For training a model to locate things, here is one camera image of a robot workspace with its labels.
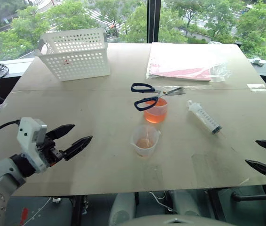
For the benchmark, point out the clear plastic bag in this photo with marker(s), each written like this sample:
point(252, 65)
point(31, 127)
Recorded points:
point(218, 71)

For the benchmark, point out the pink paper in plastic sleeve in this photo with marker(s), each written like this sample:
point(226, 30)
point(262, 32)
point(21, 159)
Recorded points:
point(182, 63)

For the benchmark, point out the cup with orange liquid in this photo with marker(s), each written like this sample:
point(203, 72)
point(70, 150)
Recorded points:
point(156, 112)

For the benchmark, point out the black window frame post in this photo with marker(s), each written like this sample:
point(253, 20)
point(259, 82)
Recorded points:
point(153, 21)

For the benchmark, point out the clear tape strip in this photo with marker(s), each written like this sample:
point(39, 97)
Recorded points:
point(257, 87)

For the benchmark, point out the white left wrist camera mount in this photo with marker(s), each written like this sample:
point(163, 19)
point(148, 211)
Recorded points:
point(28, 136)

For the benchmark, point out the black table leg frame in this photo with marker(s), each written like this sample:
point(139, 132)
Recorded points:
point(248, 196)

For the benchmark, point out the white perforated plastic basket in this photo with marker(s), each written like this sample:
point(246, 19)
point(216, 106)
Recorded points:
point(75, 55)

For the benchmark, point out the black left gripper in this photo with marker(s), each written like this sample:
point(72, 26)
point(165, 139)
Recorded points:
point(49, 150)

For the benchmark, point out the clear plastic syringe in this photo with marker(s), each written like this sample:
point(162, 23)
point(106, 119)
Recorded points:
point(203, 115)

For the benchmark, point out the grey robot body top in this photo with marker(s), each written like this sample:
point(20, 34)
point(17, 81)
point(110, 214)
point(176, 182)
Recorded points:
point(177, 220)

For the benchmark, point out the small clear measuring cup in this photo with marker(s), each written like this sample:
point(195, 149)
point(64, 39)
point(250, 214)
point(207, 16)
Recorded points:
point(144, 141)

